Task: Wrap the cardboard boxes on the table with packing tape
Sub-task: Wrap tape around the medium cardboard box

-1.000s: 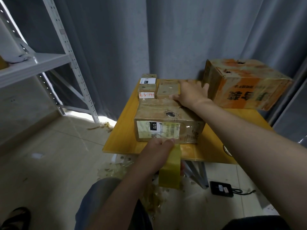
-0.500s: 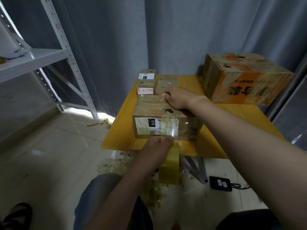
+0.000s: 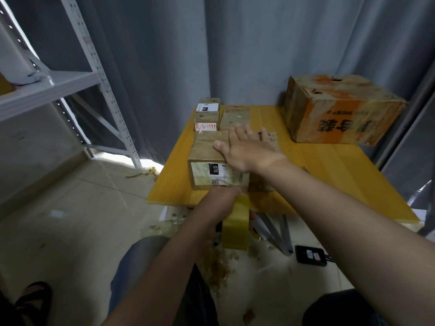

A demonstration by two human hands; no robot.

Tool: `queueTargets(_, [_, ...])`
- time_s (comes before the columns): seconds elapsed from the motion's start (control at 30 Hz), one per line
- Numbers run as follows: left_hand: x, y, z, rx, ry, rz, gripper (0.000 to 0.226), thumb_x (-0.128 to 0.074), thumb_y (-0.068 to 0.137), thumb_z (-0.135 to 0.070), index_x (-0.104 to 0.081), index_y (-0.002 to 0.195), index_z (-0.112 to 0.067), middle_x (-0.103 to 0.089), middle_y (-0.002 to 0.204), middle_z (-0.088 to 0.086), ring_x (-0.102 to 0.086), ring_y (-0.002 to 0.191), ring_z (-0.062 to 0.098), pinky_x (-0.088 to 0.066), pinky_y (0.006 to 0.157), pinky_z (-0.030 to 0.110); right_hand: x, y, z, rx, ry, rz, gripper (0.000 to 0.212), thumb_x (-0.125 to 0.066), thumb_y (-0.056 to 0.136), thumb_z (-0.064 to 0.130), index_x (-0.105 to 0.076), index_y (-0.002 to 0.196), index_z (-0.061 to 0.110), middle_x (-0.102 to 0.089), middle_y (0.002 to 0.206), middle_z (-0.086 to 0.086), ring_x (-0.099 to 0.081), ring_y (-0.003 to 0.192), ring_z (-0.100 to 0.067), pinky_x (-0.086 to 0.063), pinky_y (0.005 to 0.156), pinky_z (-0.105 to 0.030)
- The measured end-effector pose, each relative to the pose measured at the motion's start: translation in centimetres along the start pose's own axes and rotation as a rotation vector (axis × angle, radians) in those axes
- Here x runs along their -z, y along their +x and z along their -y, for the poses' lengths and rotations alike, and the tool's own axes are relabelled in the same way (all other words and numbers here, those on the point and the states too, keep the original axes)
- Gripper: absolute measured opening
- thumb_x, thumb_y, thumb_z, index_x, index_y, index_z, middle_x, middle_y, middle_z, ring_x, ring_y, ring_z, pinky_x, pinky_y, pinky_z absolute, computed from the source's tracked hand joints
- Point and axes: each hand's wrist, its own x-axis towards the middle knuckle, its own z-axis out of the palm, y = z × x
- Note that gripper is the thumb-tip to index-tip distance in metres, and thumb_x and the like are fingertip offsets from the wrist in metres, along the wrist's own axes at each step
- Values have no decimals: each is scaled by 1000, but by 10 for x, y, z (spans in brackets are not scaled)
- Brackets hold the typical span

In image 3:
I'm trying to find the person's right hand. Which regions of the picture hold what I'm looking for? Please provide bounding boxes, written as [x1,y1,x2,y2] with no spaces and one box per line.
[213,125,288,176]

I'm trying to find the person's left hand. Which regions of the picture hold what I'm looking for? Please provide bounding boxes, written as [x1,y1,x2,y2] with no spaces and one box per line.
[192,186,244,226]

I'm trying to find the yellow tape roll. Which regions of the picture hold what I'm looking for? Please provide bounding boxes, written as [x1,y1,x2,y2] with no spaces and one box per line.
[222,193,253,252]

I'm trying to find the small cardboard box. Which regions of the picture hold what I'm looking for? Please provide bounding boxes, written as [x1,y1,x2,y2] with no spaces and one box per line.
[219,105,251,132]

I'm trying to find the medium brown cardboard box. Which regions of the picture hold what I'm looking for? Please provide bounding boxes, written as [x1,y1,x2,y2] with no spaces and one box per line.
[187,129,281,194]

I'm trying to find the long white-labelled cardboard box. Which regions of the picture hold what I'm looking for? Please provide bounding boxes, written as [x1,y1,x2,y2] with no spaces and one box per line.
[193,97,223,133]

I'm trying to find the large orange print cardboard box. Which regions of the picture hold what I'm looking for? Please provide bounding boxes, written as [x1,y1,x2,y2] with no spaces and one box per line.
[283,73,409,147]

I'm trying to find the person's right forearm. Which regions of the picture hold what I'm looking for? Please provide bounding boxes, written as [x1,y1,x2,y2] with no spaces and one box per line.
[261,154,435,326]

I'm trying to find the person's left forearm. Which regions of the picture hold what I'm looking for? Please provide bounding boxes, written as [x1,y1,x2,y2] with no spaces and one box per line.
[102,212,228,326]

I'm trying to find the tape scraps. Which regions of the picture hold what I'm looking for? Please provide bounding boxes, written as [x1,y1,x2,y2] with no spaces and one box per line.
[146,217,239,292]

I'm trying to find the person's right leg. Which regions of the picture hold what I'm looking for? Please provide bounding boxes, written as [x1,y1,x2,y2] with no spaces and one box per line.
[302,288,388,326]

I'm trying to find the yellow wooden table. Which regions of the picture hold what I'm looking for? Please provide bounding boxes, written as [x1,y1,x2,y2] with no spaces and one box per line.
[146,105,421,255]

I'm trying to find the black power adapter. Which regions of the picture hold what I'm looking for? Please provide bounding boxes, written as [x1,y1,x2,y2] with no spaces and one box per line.
[294,244,329,268]

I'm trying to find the grey curtain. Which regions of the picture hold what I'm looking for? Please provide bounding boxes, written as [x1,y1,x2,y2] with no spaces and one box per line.
[14,0,435,163]

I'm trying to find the grey metal shelf unit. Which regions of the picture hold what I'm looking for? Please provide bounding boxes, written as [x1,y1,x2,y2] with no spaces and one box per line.
[0,0,144,170]
[374,61,435,238]

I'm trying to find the black sandal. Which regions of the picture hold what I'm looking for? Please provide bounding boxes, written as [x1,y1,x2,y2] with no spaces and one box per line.
[15,281,54,326]

